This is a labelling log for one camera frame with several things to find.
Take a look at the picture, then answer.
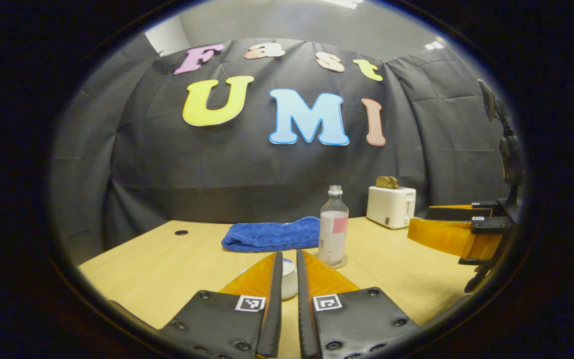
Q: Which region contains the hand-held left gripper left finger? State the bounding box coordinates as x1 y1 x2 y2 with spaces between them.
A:
159 251 284 359

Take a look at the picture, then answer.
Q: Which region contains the white ceramic teacup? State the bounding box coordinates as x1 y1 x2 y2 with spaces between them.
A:
281 273 299 301

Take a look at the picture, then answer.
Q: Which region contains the white toaster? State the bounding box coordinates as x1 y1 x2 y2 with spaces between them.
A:
366 186 417 230

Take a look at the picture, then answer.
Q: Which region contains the clear plastic water bottle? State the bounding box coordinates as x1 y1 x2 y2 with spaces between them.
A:
317 185 350 266

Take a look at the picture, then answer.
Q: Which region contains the blue towel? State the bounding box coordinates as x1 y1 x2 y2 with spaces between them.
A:
221 215 322 253

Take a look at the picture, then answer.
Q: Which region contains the black backdrop cloth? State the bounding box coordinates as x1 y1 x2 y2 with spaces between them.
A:
50 37 517 265

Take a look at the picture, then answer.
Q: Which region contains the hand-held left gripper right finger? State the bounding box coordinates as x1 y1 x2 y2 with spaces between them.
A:
295 249 420 359

